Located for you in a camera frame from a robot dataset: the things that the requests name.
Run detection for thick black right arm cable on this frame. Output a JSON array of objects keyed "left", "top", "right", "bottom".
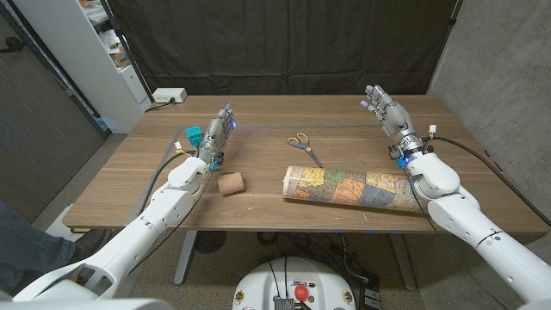
[{"left": 424, "top": 135, "right": 551, "bottom": 227}]

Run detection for black round floor grille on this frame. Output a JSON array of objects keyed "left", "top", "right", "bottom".
[{"left": 193, "top": 231, "right": 227, "bottom": 254}]

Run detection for black backdrop curtain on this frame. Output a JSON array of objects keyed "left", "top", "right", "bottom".
[{"left": 106, "top": 0, "right": 458, "bottom": 96}]

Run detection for black power strip cable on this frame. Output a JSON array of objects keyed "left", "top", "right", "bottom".
[{"left": 144, "top": 97, "right": 176, "bottom": 114}]

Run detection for teal wrist camera box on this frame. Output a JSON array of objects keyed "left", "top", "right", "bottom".
[{"left": 184, "top": 125, "right": 204, "bottom": 148}]

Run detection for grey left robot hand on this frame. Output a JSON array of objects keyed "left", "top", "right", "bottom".
[{"left": 196, "top": 102, "right": 237, "bottom": 161}]

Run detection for white shelf cabinet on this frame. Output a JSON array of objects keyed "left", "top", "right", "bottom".
[{"left": 12, "top": 0, "right": 152, "bottom": 134}]

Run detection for white power strip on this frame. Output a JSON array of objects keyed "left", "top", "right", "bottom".
[{"left": 152, "top": 87, "right": 189, "bottom": 104}]

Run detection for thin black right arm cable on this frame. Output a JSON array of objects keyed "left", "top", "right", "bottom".
[{"left": 403, "top": 167, "right": 511, "bottom": 310}]

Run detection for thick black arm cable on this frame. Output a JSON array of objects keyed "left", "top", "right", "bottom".
[
  {"left": 136, "top": 146, "right": 200, "bottom": 216},
  {"left": 424, "top": 135, "right": 551, "bottom": 227}
]

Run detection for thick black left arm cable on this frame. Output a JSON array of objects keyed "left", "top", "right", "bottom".
[{"left": 136, "top": 146, "right": 200, "bottom": 216}]

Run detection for white robot torso base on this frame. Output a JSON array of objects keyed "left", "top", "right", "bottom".
[{"left": 232, "top": 257, "right": 357, "bottom": 310}]

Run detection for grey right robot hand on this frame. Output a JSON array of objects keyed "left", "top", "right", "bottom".
[{"left": 360, "top": 84, "right": 425, "bottom": 158}]

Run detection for dark shoe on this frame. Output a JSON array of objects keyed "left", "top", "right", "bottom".
[{"left": 68, "top": 227, "right": 113, "bottom": 264}]

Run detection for orange handled scissors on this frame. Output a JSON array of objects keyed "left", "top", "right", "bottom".
[{"left": 287, "top": 132, "right": 324, "bottom": 169}]

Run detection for black backdrop stand pole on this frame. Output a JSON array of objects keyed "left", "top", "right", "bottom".
[
  {"left": 447, "top": 0, "right": 465, "bottom": 27},
  {"left": 99, "top": 0, "right": 155, "bottom": 104}
]

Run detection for white flat floor board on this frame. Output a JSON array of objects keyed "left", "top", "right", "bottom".
[{"left": 45, "top": 204, "right": 87, "bottom": 238}]

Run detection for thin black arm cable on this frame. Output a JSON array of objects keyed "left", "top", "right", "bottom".
[
  {"left": 403, "top": 167, "right": 511, "bottom": 310},
  {"left": 127, "top": 170, "right": 215, "bottom": 276}
]

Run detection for person's leg in jeans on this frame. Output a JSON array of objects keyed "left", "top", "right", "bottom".
[{"left": 0, "top": 200, "right": 77, "bottom": 294}]

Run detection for black door handle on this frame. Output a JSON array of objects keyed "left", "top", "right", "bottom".
[{"left": 0, "top": 36, "right": 26, "bottom": 55}]

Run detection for colourful map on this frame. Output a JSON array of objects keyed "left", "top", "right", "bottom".
[{"left": 282, "top": 165, "right": 431, "bottom": 214}]

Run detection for brown sponge block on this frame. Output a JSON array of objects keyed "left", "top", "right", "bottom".
[{"left": 216, "top": 171, "right": 246, "bottom": 196}]

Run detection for small cardboard box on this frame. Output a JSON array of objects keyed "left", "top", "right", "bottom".
[{"left": 109, "top": 49, "right": 130, "bottom": 68}]

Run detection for grey table leg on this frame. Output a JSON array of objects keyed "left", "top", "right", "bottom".
[
  {"left": 173, "top": 230, "right": 198, "bottom": 286},
  {"left": 389, "top": 232, "right": 418, "bottom": 292}
]

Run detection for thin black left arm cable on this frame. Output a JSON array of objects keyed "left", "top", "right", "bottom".
[{"left": 127, "top": 170, "right": 215, "bottom": 276}]

